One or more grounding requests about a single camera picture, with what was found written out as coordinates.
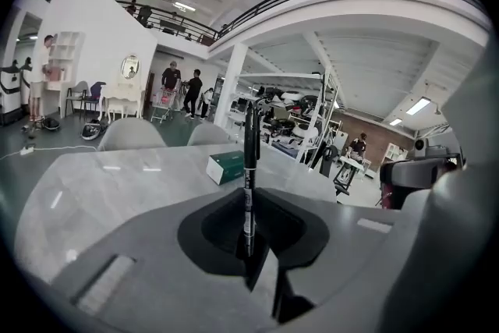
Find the oval mirror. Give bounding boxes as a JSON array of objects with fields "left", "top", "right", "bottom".
[{"left": 119, "top": 54, "right": 140, "bottom": 80}]

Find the shopping cart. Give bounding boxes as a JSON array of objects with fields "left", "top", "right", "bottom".
[{"left": 150, "top": 87, "right": 177, "bottom": 126}]

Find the grey shell chair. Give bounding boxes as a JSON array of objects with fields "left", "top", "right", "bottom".
[
  {"left": 97, "top": 117, "right": 168, "bottom": 152},
  {"left": 186, "top": 122, "right": 233, "bottom": 147}
]

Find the dark grey chair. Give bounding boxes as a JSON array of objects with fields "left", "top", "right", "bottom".
[{"left": 64, "top": 80, "right": 90, "bottom": 119}]

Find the white dressing table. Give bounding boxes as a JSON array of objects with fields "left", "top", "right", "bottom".
[{"left": 97, "top": 83, "right": 147, "bottom": 122}]

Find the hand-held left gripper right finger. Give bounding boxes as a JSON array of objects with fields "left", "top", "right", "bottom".
[{"left": 255, "top": 186, "right": 407, "bottom": 333}]

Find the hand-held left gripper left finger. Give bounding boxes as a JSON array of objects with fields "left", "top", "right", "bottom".
[{"left": 50, "top": 186, "right": 274, "bottom": 333}]

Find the white shelf unit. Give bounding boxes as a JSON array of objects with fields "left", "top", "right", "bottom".
[{"left": 41, "top": 30, "right": 87, "bottom": 119}]

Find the white floor cable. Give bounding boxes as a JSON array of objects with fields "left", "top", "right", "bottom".
[{"left": 0, "top": 144, "right": 97, "bottom": 161}]

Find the green and white box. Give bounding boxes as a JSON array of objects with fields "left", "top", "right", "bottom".
[{"left": 205, "top": 150, "right": 251, "bottom": 186}]

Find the grey marble table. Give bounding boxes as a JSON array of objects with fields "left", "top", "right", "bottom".
[{"left": 14, "top": 141, "right": 338, "bottom": 285}]

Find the black pen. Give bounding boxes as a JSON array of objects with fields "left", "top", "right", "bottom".
[{"left": 235, "top": 100, "right": 262, "bottom": 259}]

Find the black and white helmet device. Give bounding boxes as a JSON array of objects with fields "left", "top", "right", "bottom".
[
  {"left": 80, "top": 120, "right": 104, "bottom": 141},
  {"left": 41, "top": 116, "right": 62, "bottom": 132}
]

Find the chair with purple cloth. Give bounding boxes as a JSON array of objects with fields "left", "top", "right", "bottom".
[{"left": 81, "top": 80, "right": 108, "bottom": 119}]

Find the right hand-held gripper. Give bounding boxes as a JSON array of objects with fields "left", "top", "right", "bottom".
[{"left": 377, "top": 44, "right": 499, "bottom": 333}]

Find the black office chair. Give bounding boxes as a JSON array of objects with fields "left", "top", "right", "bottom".
[{"left": 379, "top": 153, "right": 462, "bottom": 211}]

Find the ceiling light panel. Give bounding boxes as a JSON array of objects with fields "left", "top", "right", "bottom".
[{"left": 405, "top": 96, "right": 433, "bottom": 117}]

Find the white metal shelving rack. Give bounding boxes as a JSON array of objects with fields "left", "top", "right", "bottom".
[{"left": 228, "top": 71, "right": 341, "bottom": 165}]

